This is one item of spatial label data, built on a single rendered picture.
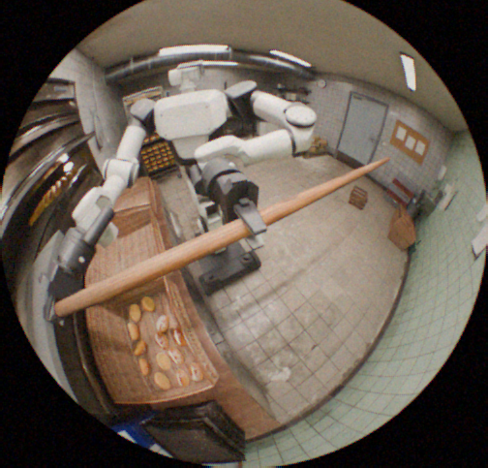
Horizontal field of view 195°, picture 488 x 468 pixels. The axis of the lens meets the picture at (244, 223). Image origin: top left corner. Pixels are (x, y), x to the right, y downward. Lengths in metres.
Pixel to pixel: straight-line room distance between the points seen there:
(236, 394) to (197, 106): 1.18
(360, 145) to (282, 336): 4.52
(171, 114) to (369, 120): 4.43
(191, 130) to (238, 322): 1.36
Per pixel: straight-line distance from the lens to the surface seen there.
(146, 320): 0.94
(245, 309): 1.37
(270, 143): 0.36
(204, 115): 0.54
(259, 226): 0.19
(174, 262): 0.19
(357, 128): 4.67
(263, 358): 1.40
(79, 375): 0.81
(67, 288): 0.38
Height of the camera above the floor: 1.36
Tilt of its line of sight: 49 degrees down
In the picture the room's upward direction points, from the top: straight up
